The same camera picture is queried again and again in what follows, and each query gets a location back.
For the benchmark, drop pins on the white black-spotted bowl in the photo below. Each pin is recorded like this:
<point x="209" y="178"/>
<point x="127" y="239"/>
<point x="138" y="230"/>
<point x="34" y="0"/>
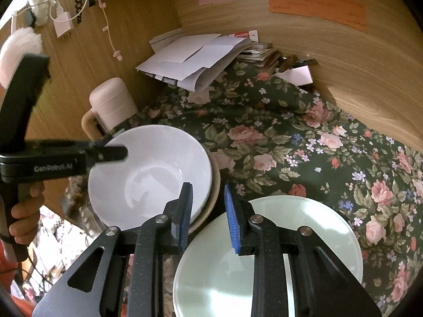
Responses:
<point x="148" y="171"/>

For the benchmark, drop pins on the pink bowl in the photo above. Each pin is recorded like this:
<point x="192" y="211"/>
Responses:
<point x="214" y="185"/>

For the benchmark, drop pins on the white fluffy headband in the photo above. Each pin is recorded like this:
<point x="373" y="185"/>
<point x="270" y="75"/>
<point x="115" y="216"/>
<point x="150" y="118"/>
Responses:
<point x="40" y="6"/>

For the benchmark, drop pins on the white charger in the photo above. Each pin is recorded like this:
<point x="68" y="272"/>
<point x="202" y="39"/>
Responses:
<point x="62" y="24"/>

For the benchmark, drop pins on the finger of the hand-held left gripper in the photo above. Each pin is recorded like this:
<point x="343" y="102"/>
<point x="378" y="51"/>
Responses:
<point x="112" y="153"/>
<point x="95" y="142"/>

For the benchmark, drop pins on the white fluffy ball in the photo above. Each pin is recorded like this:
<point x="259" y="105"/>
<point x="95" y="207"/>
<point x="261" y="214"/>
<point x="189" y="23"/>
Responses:
<point x="19" y="46"/>

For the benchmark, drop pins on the floral tablecloth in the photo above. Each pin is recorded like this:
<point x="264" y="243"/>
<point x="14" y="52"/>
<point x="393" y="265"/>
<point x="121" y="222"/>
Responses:
<point x="281" y="138"/>

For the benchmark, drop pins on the red tube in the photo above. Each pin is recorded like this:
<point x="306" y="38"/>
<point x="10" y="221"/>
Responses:
<point x="244" y="34"/>

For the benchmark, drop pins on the cream mug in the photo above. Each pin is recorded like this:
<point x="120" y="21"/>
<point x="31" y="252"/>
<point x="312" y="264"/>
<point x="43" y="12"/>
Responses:
<point x="112" y="102"/>

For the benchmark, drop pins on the stack of booklets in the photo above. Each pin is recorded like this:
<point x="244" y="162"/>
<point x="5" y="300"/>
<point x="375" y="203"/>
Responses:
<point x="261" y="56"/>

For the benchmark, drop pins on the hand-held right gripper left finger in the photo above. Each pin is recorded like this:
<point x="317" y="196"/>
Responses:
<point x="185" y="218"/>

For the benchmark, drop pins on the orange paper note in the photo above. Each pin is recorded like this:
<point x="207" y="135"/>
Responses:
<point x="317" y="8"/>

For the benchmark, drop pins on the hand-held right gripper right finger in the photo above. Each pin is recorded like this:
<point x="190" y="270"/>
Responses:
<point x="233" y="224"/>

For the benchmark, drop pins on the stack of white papers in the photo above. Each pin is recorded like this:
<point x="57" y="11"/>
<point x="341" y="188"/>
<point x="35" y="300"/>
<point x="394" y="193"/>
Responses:
<point x="191" y="59"/>

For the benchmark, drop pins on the small white box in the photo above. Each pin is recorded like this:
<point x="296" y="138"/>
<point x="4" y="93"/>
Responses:
<point x="299" y="74"/>

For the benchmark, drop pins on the mint green plate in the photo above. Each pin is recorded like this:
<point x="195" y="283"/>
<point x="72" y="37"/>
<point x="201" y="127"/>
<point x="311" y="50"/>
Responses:
<point x="314" y="237"/>

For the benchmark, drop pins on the person's left hand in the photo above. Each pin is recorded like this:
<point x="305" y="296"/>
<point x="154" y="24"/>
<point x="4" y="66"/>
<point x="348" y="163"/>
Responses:
<point x="28" y="218"/>

